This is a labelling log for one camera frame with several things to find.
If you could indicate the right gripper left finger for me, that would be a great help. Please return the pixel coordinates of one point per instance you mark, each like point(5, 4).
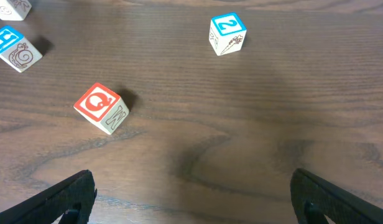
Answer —
point(69, 201)

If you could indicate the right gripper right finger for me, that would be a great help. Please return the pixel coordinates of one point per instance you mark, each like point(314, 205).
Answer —
point(315, 200)

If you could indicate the blue number 2 block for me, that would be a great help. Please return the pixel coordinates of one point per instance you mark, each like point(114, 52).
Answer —
point(227, 33)

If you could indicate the red letter Q block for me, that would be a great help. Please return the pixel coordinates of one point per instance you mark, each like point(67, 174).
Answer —
point(102, 107)

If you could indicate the blue letter H block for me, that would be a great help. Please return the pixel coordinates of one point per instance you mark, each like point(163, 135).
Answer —
point(16, 50)

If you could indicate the plain number 2 block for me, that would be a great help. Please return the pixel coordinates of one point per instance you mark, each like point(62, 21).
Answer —
point(14, 10)

